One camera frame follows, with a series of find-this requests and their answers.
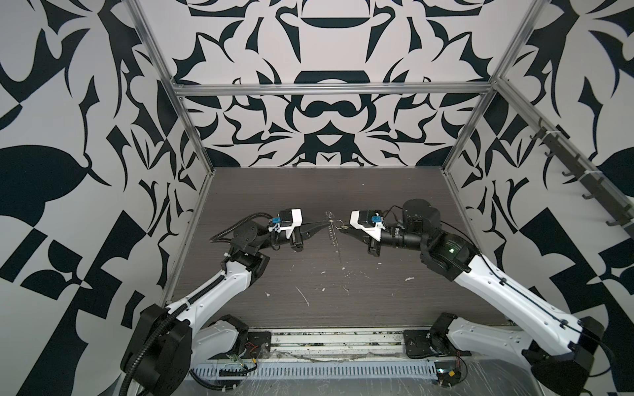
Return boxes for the aluminium frame rails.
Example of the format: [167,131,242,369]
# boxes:
[121,0,634,328]

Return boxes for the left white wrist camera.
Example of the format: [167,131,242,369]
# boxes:
[267,209,303,239]

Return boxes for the black wall hook rail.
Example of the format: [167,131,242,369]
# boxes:
[531,118,633,239]

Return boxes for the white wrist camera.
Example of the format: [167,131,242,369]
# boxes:
[267,209,303,239]
[349,210,386,242]

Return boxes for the white slotted cable duct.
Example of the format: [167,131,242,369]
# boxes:
[193,361,438,380]

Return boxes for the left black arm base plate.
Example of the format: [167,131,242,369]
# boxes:
[235,331,272,358]

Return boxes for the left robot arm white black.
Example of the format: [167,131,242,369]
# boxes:
[119,214,330,395]

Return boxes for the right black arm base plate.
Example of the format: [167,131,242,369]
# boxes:
[403,329,472,359]

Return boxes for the small circuit board green led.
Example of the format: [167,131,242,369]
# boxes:
[434,359,468,388]

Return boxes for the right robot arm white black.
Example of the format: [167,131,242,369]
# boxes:
[340,199,604,395]

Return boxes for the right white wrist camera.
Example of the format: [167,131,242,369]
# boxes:
[349,210,386,242]

